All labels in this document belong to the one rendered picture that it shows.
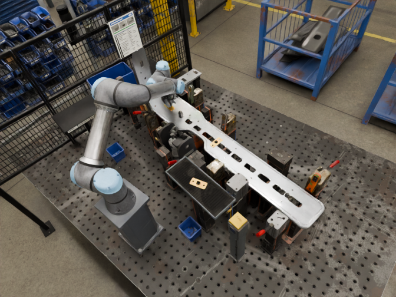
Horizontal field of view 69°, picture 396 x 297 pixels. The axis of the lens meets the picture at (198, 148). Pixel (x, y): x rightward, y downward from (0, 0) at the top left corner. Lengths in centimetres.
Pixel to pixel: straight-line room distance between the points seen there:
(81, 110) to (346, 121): 261
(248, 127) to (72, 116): 129
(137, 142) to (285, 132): 114
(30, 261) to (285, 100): 303
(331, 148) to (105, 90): 157
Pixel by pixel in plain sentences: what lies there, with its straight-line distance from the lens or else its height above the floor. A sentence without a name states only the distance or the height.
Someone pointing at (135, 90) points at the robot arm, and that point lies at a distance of 136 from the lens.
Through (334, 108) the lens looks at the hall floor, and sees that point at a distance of 358.
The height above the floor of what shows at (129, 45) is 122.
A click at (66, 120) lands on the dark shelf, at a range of 221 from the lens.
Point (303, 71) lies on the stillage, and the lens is 374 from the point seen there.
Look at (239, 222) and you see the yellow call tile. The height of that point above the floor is 116.
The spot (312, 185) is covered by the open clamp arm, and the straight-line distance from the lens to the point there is 163.
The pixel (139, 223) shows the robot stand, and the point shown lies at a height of 97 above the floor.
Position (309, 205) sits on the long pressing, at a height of 100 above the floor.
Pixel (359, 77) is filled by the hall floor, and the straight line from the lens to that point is 407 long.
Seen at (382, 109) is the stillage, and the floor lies 16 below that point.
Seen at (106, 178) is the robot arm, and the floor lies 133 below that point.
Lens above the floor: 239
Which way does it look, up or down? 51 degrees down
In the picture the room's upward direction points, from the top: 9 degrees counter-clockwise
